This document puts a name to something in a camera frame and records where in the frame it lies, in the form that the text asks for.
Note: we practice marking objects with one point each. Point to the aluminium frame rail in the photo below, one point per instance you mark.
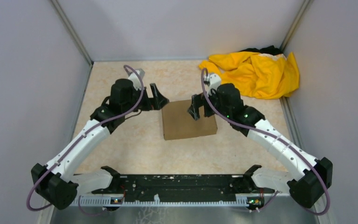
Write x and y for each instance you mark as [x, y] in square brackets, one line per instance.
[251, 201]

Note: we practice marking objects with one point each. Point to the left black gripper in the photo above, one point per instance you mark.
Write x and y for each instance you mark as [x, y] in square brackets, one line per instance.
[159, 101]

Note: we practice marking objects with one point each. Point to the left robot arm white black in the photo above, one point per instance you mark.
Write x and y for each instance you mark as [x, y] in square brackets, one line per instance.
[71, 167]

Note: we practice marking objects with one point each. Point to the yellow cloth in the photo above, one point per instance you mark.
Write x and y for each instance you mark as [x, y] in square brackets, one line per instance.
[256, 75]

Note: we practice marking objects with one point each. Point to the black cloth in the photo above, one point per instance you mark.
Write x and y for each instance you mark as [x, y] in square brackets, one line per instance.
[272, 50]

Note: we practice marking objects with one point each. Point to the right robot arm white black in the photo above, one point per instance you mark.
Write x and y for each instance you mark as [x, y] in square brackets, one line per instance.
[306, 178]

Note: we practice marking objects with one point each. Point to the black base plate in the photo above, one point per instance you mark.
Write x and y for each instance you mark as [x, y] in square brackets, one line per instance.
[181, 188]

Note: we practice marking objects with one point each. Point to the brown cardboard box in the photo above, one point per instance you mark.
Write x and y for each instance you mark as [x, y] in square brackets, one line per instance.
[179, 124]

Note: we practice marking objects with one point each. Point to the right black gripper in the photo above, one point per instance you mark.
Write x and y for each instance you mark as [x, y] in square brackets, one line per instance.
[198, 100]

